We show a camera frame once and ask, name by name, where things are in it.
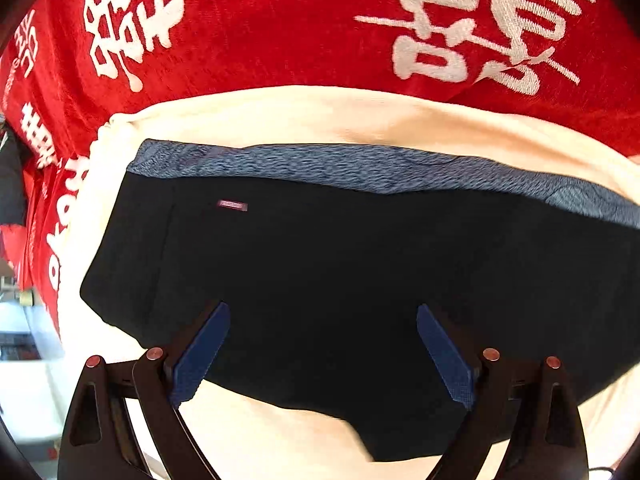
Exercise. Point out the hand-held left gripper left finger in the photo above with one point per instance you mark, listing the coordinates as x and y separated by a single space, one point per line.
197 355

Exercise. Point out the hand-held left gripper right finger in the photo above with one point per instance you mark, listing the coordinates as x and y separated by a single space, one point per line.
445 355

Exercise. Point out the black pants with blue waistband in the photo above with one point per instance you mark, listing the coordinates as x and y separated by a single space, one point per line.
325 260

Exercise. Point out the cream blanket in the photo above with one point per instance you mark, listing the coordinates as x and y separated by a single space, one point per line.
300 115

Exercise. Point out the red printed blanket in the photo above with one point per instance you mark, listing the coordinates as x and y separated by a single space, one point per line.
275 25

